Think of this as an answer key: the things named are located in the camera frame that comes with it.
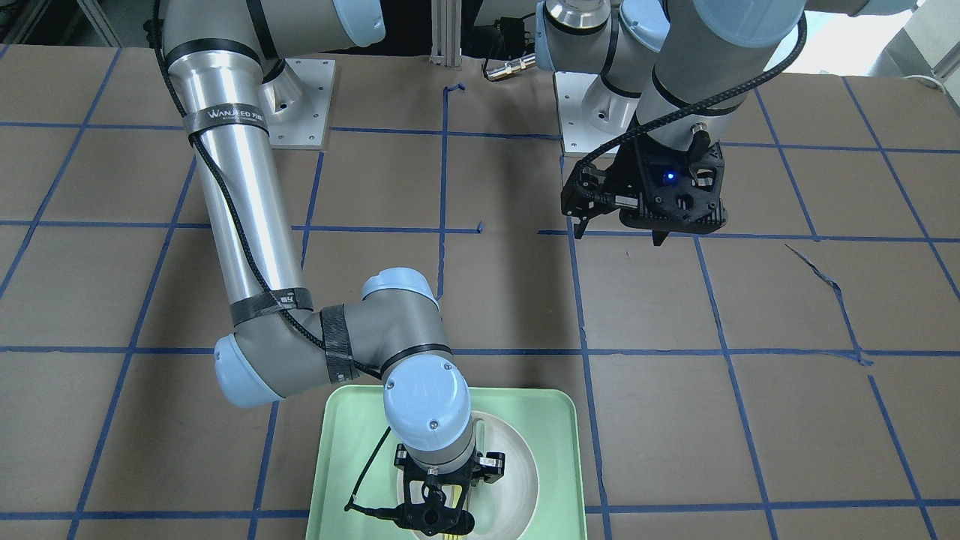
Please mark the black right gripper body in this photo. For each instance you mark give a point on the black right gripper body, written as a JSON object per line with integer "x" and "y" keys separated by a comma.
{"x": 490, "y": 466}

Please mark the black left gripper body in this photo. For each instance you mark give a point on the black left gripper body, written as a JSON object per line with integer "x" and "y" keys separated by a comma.
{"x": 625, "y": 178}

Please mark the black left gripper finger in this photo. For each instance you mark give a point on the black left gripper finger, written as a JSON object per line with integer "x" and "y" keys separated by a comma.
{"x": 659, "y": 236}
{"x": 580, "y": 227}

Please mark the white round plate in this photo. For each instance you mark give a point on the white round plate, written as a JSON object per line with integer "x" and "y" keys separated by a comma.
{"x": 510, "y": 465}

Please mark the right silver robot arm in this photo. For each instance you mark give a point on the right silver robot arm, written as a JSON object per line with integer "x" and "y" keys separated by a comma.
{"x": 216, "y": 59}

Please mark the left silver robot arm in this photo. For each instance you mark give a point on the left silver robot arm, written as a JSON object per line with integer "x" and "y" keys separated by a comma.
{"x": 687, "y": 66}

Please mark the light green tray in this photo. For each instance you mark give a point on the light green tray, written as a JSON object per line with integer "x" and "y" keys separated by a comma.
{"x": 354, "y": 422}

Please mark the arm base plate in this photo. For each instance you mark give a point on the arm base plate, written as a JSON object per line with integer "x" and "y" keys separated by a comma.
{"x": 589, "y": 113}
{"x": 296, "y": 101}

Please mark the aluminium frame post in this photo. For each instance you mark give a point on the aluminium frame post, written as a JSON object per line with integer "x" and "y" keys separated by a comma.
{"x": 446, "y": 20}

